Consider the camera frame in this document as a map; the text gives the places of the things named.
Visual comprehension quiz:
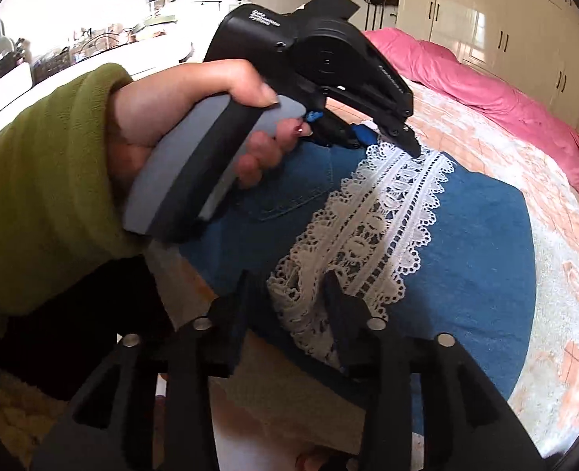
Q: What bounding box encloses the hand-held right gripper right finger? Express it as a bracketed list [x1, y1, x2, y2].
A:
[323, 271, 548, 471]

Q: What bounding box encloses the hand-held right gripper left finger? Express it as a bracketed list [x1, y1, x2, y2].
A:
[29, 270, 258, 471]

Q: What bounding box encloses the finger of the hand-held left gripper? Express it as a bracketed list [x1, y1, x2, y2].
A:
[341, 83, 422, 159]
[305, 110, 383, 150]

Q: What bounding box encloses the blue denim pants lace trim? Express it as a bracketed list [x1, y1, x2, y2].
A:
[179, 144, 538, 433]

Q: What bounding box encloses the person's left forearm green sleeve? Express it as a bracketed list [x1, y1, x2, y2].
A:
[0, 63, 146, 349]

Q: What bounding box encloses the person's left hand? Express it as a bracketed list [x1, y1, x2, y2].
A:
[106, 58, 316, 193]

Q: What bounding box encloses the pink duvet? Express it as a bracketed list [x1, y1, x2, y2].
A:
[363, 28, 579, 217]

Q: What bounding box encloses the cream wardrobe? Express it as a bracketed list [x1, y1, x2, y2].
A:
[397, 0, 579, 128]

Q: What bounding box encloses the white dresser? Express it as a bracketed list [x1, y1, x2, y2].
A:
[0, 0, 251, 133]

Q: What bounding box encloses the person's leg in black trousers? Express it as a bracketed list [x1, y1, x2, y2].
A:
[0, 250, 212, 403]

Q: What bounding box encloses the white blanket orange flower pattern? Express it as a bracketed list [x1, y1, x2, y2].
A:
[0, 78, 579, 471]

